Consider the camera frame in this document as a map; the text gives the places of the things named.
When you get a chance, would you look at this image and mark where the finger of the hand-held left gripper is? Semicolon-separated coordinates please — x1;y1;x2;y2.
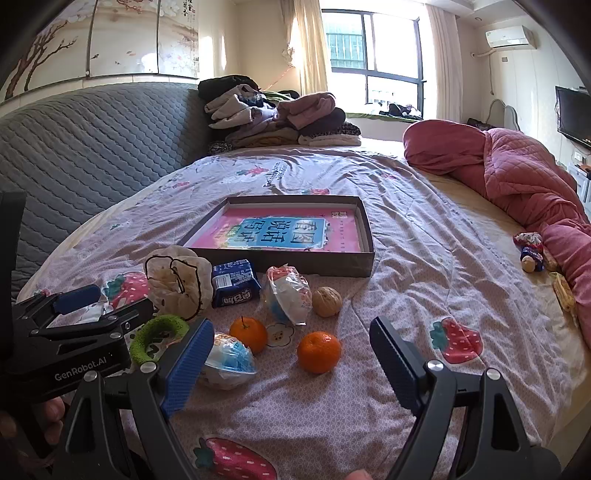
28;298;155;344
11;284;105;333

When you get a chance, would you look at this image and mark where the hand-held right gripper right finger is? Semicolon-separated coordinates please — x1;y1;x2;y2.
369;316;561;480

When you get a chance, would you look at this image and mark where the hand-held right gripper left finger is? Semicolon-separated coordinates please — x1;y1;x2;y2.
51;318;215;480

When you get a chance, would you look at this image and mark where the cream mesh drawstring pouch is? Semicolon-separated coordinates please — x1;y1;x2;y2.
144;244;214;321

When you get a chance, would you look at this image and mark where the mandarin orange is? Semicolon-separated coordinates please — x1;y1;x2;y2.
229;316;269;355
297;331;342;374

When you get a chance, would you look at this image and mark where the walnut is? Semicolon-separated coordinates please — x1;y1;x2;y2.
312;286;343;318

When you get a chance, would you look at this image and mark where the blue snack packet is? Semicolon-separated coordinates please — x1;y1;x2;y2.
211;259;262;309

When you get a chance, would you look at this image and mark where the pink box lid tray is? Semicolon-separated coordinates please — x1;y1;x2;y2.
175;195;376;278
190;205;363;254

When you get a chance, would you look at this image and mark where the person's left hand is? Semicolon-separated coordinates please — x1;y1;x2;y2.
0;397;68;462

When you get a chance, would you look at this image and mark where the strawberry print bedsheet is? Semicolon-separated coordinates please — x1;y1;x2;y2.
14;148;568;480

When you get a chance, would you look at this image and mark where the plastic-wrapped toy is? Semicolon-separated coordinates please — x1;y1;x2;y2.
263;264;312;326

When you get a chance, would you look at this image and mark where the grey quilted headboard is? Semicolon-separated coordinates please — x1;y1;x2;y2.
0;82;215;296

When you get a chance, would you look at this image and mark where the beige bed sheet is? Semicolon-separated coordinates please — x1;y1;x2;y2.
360;138;591;342

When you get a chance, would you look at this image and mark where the pile of wrapped candies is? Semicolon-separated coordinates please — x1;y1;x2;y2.
512;231;559;274

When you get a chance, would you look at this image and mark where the yellow wrapped snack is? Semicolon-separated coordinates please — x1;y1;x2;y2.
549;272;578;319

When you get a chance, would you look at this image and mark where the pink quilt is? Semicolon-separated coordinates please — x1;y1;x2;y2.
403;119;591;344

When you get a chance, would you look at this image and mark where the pile of folded clothes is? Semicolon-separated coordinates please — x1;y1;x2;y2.
198;76;363;155

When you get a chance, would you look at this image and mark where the green window seat cushion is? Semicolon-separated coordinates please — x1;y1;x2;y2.
345;112;419;123

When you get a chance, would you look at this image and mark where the dark bundle of clothes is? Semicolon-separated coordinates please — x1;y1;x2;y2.
379;102;423;121

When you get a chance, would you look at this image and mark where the white drawer cabinet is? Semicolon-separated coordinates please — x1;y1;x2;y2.
570;161;591;204

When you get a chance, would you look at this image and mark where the white chair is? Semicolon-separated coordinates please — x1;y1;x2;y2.
489;98;520;132

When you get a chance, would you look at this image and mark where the cream curtain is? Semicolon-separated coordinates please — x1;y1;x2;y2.
425;4;462;123
286;0;331;100

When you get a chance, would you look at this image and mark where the black television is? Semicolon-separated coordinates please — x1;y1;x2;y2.
555;85;591;148

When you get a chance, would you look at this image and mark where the window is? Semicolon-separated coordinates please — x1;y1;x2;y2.
321;9;426;118

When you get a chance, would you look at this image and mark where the white air conditioner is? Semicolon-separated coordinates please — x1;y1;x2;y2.
485;25;537;51

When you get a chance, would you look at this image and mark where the green fuzzy ring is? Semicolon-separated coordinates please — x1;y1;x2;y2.
129;315;190;365

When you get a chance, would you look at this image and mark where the floral wall panel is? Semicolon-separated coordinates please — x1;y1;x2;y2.
0;0;201;104

